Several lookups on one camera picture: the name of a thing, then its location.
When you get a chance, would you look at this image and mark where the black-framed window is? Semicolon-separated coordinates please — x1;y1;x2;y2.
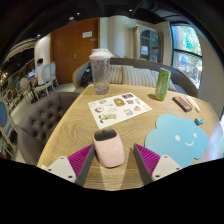
170;23;204;89

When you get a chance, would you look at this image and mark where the black flat box, red print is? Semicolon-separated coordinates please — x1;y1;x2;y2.
171;95;193;113

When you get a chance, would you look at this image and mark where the person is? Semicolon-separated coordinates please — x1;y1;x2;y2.
34;58;48;87

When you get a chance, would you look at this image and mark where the clear shaker bottle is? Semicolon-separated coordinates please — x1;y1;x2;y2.
88;48;113;95

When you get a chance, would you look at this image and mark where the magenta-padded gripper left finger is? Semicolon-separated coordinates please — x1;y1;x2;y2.
46;143;97;188

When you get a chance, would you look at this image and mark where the green drink can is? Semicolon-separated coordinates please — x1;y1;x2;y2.
154;67;172;102

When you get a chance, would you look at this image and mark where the white dining chair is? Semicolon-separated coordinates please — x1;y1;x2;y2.
33;63;57;98

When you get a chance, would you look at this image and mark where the glass-door cabinet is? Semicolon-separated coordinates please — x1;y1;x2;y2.
133;24;164;64

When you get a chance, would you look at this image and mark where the pink computer mouse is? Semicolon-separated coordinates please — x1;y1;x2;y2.
92;128;126;169

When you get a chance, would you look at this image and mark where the white sticker sheet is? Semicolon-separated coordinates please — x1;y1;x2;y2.
87;92;153;130

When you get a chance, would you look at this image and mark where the brown wooden door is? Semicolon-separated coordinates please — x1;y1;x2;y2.
49;18;101;85

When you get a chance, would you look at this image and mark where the blue cloud-shaped mouse pad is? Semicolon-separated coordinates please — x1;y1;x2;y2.
144;113;209;169

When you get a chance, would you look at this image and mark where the small blue pack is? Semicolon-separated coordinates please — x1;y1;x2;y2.
194;116;205;127

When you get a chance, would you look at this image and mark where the striped cushion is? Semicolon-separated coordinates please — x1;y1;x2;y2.
121;65;156;88
109;64;125;85
151;69;178;92

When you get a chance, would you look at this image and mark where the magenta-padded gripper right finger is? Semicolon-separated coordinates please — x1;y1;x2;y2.
133;143;183;186

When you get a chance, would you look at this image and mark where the grey tufted armchair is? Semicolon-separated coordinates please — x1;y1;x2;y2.
16;91;81;167

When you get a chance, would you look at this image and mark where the white tube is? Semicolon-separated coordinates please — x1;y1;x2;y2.
184;95;201;114

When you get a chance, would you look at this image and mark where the grey curved sofa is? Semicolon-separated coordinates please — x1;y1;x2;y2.
72;57;200;98

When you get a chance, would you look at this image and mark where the white door sign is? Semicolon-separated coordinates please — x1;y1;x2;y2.
82;30;94;39

